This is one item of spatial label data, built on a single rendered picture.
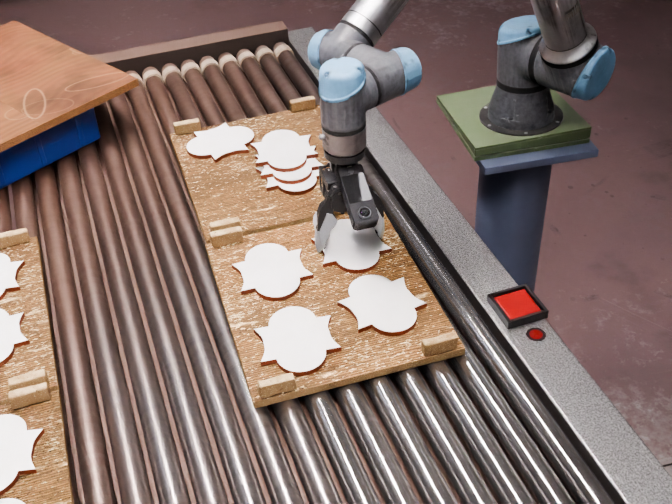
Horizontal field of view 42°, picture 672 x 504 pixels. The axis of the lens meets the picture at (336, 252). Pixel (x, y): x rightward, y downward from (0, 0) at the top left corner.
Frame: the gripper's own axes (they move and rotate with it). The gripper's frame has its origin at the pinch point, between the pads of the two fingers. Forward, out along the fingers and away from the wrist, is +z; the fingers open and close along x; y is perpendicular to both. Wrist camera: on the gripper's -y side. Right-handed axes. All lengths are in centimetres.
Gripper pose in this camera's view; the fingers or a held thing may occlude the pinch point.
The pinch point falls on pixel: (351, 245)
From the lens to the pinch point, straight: 159.8
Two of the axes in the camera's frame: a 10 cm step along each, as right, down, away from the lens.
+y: -2.9, -5.9, 7.5
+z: 0.4, 7.8, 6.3
